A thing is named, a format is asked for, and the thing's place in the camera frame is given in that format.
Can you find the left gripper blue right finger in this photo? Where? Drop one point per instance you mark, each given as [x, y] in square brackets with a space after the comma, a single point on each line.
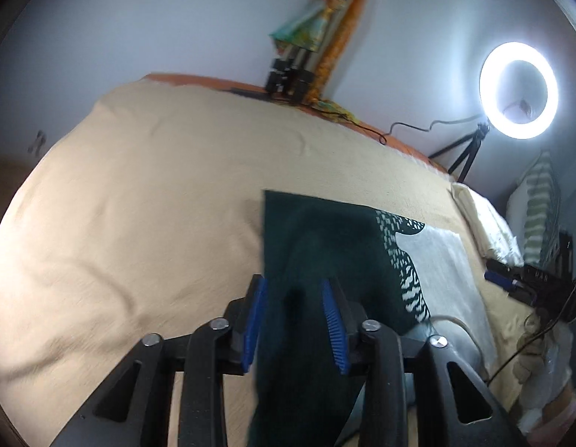
[336, 329]

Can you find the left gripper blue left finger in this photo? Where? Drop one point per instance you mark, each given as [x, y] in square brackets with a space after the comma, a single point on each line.
[257, 302]

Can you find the green and white patterned shirt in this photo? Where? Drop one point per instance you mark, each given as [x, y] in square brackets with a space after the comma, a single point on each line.
[401, 271]

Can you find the right hand in glove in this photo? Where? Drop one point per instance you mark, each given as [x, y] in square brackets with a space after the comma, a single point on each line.
[547, 399]

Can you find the white button shirt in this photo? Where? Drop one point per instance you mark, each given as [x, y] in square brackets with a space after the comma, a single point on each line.
[490, 231]

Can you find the green striped white pillow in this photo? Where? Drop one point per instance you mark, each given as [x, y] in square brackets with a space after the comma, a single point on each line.
[533, 212]

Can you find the beige blanket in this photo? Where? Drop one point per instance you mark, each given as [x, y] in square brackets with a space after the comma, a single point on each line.
[126, 258]

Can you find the colourful cloth on tripod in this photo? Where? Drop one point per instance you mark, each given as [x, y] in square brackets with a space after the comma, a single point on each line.
[330, 32]

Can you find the black ring light tripod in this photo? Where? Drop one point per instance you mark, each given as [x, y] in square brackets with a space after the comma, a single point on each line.
[468, 155]

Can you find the white ring light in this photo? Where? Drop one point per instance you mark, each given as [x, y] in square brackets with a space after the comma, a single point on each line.
[519, 92]

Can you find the folded tripod against wall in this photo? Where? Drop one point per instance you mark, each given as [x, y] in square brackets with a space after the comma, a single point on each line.
[297, 60]

